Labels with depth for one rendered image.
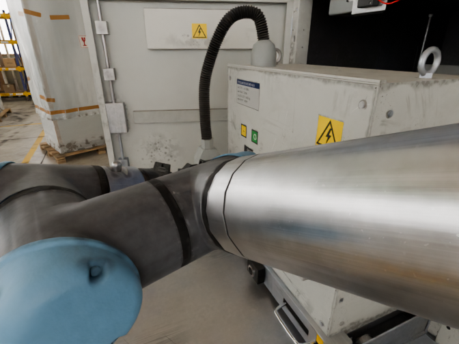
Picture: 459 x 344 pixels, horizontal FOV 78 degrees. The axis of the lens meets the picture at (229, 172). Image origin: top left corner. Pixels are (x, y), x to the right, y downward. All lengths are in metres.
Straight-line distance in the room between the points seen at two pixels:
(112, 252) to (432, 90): 0.45
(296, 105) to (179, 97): 0.54
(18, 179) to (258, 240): 0.20
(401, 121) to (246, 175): 0.33
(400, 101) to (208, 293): 0.61
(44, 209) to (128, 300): 0.08
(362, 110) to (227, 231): 0.30
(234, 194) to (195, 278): 0.68
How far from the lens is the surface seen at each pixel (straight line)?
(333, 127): 0.47
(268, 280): 0.77
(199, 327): 0.74
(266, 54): 0.74
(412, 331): 0.80
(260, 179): 0.16
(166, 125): 1.03
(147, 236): 0.20
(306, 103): 0.52
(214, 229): 0.19
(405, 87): 0.46
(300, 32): 1.00
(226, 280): 0.83
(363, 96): 0.43
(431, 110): 0.52
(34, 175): 0.28
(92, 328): 0.19
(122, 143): 1.07
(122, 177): 0.30
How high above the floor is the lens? 1.43
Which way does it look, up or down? 23 degrees down
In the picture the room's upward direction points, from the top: straight up
